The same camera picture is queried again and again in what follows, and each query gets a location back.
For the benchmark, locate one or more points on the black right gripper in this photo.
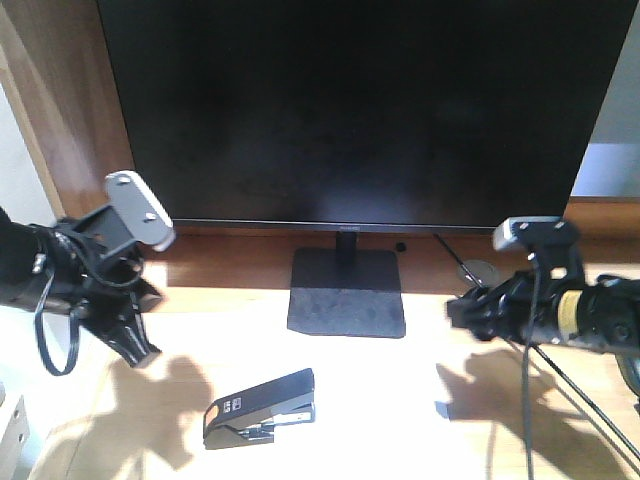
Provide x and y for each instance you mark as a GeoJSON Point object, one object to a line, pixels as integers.
{"type": "Point", "coordinates": [533, 295]}

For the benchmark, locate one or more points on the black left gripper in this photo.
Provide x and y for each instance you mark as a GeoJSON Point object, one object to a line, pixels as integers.
{"type": "Point", "coordinates": [91, 270]}

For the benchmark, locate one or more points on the white paper sheets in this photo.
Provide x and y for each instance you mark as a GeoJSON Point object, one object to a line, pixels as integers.
{"type": "Point", "coordinates": [379, 402]}

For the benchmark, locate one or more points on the black stapler with orange tab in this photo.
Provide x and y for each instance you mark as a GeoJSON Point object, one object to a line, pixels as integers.
{"type": "Point", "coordinates": [251, 416]}

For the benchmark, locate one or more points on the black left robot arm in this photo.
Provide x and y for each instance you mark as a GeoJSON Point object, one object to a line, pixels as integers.
{"type": "Point", "coordinates": [19, 289]}

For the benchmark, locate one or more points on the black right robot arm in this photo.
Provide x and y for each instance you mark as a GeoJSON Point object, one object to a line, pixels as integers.
{"type": "Point", "coordinates": [603, 318]}

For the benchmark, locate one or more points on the wooden desk side panel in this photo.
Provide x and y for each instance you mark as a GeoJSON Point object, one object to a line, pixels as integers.
{"type": "Point", "coordinates": [56, 70]}

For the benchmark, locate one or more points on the black computer monitor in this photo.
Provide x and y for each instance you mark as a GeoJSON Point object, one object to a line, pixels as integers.
{"type": "Point", "coordinates": [360, 116]}

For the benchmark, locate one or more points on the grey desk cable grommet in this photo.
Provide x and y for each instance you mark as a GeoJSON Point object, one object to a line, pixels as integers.
{"type": "Point", "coordinates": [476, 272]}

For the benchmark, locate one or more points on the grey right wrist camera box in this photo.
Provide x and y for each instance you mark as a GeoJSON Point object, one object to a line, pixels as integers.
{"type": "Point", "coordinates": [523, 231]}

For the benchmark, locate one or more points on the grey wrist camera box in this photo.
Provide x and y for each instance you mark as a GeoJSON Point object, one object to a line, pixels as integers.
{"type": "Point", "coordinates": [523, 231]}
{"type": "Point", "coordinates": [139, 209]}

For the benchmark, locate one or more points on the wooden chair frame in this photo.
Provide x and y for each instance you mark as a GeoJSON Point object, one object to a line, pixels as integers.
{"type": "Point", "coordinates": [14, 432]}

